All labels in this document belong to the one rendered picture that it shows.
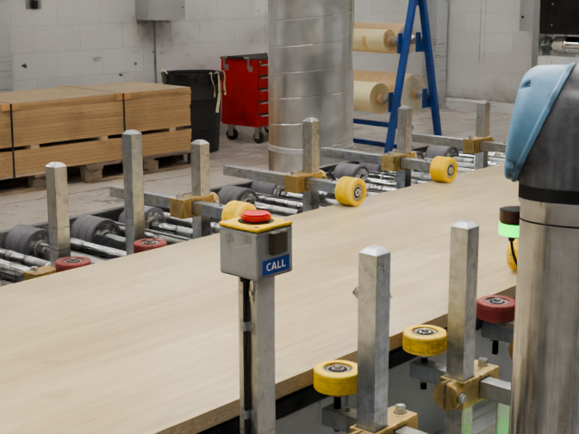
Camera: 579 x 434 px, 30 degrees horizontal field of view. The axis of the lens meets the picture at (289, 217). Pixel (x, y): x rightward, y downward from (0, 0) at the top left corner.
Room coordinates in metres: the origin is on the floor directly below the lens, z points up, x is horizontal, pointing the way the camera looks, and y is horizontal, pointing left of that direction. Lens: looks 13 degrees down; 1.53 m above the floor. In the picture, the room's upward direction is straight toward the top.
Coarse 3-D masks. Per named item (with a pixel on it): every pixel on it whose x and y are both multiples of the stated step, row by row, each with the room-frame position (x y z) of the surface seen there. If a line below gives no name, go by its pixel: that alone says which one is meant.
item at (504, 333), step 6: (486, 324) 2.05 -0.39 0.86; (504, 324) 2.03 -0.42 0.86; (510, 324) 2.04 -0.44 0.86; (486, 330) 2.05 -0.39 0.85; (492, 330) 2.04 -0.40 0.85; (498, 330) 2.03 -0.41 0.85; (504, 330) 2.02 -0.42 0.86; (510, 330) 2.01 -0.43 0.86; (486, 336) 2.05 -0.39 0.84; (492, 336) 2.04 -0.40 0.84; (498, 336) 2.03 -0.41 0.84; (504, 336) 2.02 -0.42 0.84; (510, 336) 2.01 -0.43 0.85; (510, 342) 2.01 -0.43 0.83
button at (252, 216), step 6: (252, 210) 1.40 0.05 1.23; (258, 210) 1.40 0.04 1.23; (264, 210) 1.40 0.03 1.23; (240, 216) 1.38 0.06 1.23; (246, 216) 1.37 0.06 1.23; (252, 216) 1.37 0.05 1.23; (258, 216) 1.37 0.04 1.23; (264, 216) 1.37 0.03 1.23; (270, 216) 1.38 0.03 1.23; (252, 222) 1.37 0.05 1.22; (258, 222) 1.37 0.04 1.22
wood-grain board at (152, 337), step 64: (384, 192) 3.18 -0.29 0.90; (448, 192) 3.18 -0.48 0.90; (512, 192) 3.18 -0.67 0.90; (128, 256) 2.43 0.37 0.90; (192, 256) 2.43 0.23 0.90; (320, 256) 2.43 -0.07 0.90; (448, 256) 2.42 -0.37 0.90; (0, 320) 1.95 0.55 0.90; (64, 320) 1.95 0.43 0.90; (128, 320) 1.95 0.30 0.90; (192, 320) 1.95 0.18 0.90; (320, 320) 1.94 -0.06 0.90; (0, 384) 1.62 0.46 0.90; (64, 384) 1.62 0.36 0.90; (128, 384) 1.62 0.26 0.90; (192, 384) 1.62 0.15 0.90
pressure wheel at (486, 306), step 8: (488, 296) 2.08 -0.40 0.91; (496, 296) 2.08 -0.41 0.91; (504, 296) 2.08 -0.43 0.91; (480, 304) 2.03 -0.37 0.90; (488, 304) 2.03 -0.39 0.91; (496, 304) 2.02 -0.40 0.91; (504, 304) 2.02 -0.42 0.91; (512, 304) 2.02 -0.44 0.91; (480, 312) 2.03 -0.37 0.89; (488, 312) 2.02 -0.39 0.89; (496, 312) 2.01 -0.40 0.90; (504, 312) 2.01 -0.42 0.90; (512, 312) 2.02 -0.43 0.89; (488, 320) 2.02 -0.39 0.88; (496, 320) 2.01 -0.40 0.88; (504, 320) 2.01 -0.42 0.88; (512, 320) 2.02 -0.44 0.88; (496, 344) 2.05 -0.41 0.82; (496, 352) 2.05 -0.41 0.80
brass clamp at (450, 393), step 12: (480, 372) 1.78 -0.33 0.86; (492, 372) 1.80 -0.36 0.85; (444, 384) 1.73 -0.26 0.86; (456, 384) 1.74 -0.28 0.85; (468, 384) 1.74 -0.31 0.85; (444, 396) 1.73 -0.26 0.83; (456, 396) 1.72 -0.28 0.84; (468, 396) 1.74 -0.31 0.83; (444, 408) 1.73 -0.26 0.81; (456, 408) 1.74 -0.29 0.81
